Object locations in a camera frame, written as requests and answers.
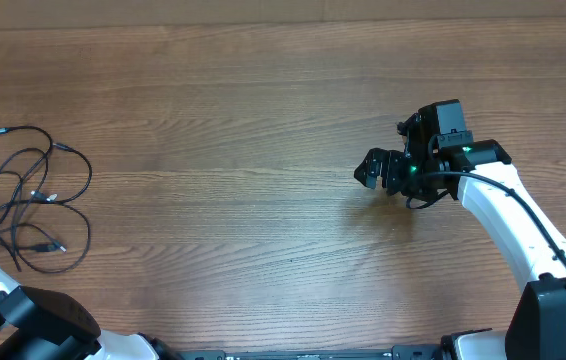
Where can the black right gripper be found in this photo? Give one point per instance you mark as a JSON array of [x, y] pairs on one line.
[[390, 161]]

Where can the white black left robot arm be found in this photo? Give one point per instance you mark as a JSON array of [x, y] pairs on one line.
[[41, 324]]

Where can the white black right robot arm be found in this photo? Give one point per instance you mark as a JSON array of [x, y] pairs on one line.
[[441, 158]]

